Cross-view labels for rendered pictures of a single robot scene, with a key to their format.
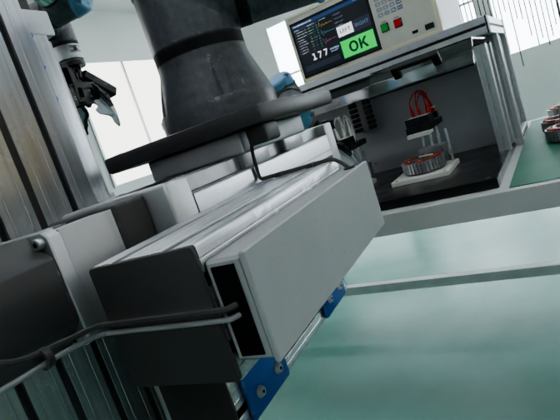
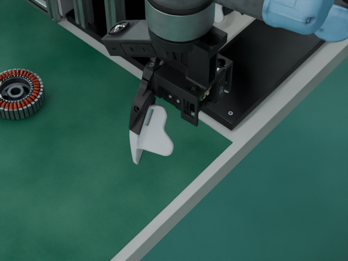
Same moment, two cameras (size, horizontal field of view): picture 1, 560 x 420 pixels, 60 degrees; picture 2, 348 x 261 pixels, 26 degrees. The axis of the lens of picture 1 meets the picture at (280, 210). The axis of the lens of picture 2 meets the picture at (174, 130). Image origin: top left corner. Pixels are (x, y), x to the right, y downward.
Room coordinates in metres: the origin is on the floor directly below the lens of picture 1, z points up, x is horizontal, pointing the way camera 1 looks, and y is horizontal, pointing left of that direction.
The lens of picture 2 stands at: (1.31, 1.01, 1.93)
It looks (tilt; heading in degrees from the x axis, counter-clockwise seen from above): 52 degrees down; 278
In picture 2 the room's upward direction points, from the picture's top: straight up
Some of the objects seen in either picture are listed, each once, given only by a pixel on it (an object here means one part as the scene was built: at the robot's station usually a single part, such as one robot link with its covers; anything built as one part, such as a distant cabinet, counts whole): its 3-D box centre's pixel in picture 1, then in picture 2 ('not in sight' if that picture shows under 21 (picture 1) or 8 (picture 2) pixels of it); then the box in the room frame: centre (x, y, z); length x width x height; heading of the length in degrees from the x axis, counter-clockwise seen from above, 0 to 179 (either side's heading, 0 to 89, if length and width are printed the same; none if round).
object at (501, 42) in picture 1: (508, 87); not in sight; (1.50, -0.79, 0.91); 0.28 x 0.03 x 0.32; 147
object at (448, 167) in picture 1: (426, 172); not in sight; (1.28, -0.40, 0.78); 0.15 x 0.15 x 0.01; 57
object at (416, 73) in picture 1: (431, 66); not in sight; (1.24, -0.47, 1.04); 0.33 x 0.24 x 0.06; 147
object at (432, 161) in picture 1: (423, 163); not in sight; (1.28, -0.40, 0.80); 0.11 x 0.11 x 0.04
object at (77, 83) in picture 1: (77, 85); (185, 61); (1.39, 0.42, 1.29); 0.09 x 0.08 x 0.12; 151
